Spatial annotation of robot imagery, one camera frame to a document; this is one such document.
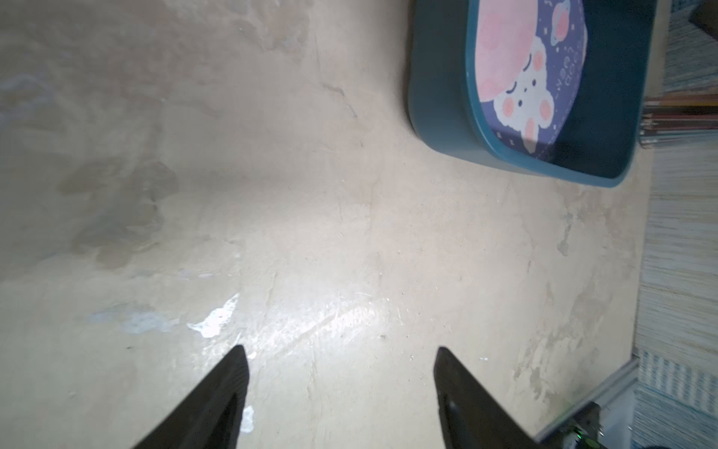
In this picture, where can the purple space bunny coaster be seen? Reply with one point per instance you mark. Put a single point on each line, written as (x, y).
(529, 58)

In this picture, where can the teal plastic storage box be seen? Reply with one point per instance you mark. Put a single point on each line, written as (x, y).
(597, 143)

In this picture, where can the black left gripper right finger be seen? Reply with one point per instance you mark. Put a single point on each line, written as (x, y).
(470, 417)

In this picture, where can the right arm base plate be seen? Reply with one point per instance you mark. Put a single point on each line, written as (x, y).
(582, 431)

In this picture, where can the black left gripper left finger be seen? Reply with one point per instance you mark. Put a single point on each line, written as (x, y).
(211, 415)

